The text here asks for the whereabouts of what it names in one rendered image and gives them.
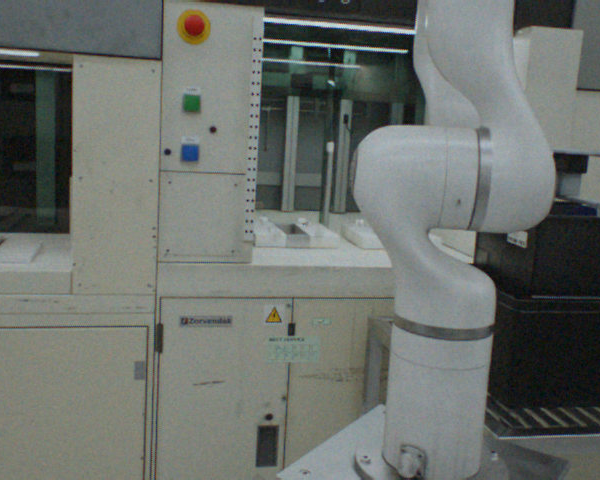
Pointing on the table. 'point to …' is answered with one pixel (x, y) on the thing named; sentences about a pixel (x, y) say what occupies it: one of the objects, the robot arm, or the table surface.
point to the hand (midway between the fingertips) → (568, 162)
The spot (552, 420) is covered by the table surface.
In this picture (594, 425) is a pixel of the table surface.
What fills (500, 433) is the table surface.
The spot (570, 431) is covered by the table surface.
